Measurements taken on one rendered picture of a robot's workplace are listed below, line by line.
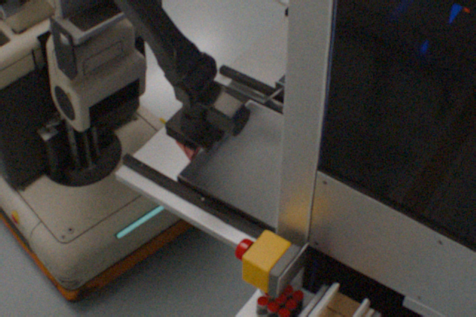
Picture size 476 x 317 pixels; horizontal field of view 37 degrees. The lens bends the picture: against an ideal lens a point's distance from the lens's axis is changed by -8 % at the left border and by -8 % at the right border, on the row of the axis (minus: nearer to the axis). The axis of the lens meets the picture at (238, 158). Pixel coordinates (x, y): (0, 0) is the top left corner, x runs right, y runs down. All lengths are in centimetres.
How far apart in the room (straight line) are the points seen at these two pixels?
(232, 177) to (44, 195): 96
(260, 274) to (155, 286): 122
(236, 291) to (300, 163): 132
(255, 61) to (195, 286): 90
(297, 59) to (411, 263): 38
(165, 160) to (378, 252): 58
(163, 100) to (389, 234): 196
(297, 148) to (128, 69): 89
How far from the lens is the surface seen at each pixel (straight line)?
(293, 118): 110
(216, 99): 137
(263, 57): 183
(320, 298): 133
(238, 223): 146
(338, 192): 115
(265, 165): 158
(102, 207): 232
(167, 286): 246
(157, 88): 307
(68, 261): 223
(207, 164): 158
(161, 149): 162
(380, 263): 122
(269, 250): 127
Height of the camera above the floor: 206
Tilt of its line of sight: 48 degrees down
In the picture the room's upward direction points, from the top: straight up
